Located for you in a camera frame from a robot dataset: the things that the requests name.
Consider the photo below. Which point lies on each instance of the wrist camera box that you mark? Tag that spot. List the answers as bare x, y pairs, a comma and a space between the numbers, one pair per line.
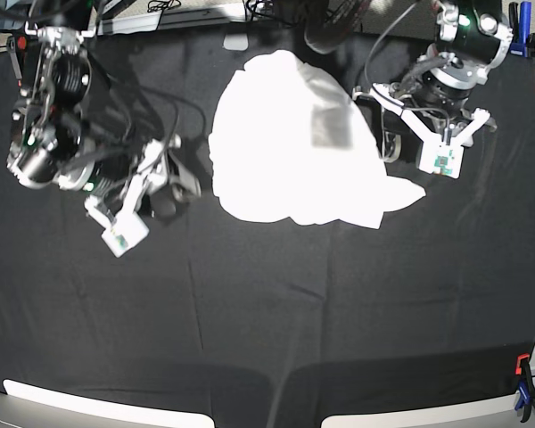
440, 159
125, 233

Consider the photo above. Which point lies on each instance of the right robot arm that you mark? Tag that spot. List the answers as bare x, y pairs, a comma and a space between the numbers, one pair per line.
54, 143

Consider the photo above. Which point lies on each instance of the blue clamp top right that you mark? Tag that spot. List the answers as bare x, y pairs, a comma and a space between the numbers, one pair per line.
519, 15

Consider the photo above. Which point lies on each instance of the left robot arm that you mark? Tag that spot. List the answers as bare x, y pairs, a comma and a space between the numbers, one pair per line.
473, 38

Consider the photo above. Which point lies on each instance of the black table cloth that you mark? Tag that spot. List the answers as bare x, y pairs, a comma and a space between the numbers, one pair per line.
284, 325

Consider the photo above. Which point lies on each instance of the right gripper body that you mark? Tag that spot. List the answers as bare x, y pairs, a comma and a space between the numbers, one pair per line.
160, 175

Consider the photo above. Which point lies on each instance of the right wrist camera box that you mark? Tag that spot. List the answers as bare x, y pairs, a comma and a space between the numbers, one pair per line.
125, 233

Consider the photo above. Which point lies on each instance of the grey tape patch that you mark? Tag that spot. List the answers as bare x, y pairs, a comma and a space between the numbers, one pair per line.
236, 42

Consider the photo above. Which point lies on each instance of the red blue clamp bottom right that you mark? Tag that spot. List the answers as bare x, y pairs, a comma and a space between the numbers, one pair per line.
525, 387

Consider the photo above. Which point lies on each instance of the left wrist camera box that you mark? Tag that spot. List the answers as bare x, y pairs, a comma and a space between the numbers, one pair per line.
440, 159

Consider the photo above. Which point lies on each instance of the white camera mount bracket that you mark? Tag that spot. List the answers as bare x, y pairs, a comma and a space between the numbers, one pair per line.
430, 124

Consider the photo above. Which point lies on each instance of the red clamp top left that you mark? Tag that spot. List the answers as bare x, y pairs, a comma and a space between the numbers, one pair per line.
20, 53

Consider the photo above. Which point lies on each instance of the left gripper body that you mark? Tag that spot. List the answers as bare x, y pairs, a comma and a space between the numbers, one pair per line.
420, 90

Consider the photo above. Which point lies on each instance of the white printed t-shirt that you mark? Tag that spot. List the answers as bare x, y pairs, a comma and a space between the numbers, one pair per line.
287, 141

